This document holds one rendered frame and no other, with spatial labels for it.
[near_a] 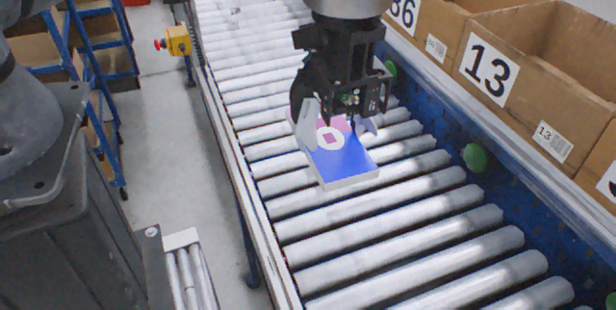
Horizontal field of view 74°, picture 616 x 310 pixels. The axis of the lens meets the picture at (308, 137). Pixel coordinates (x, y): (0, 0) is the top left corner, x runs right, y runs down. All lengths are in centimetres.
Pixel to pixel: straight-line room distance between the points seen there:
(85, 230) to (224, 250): 123
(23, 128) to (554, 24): 118
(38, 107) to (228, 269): 130
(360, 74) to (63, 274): 48
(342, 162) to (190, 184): 158
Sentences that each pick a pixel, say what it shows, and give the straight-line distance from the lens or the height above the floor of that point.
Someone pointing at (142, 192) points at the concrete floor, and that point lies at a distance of 210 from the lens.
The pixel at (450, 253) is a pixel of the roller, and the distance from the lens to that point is 91.
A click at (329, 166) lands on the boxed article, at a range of 52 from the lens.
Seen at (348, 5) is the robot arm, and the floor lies 133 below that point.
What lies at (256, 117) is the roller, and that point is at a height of 75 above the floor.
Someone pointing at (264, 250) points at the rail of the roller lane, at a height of 74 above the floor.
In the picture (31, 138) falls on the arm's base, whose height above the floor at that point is 118.
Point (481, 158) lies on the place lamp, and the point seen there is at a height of 83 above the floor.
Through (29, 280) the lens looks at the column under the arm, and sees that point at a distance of 67.
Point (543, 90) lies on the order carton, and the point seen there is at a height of 101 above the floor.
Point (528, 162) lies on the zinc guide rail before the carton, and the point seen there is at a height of 89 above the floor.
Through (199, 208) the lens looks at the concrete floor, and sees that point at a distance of 195.
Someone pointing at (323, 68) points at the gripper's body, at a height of 125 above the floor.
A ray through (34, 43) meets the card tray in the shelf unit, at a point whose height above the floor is 81.
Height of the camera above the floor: 148
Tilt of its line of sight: 42 degrees down
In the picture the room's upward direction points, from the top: straight up
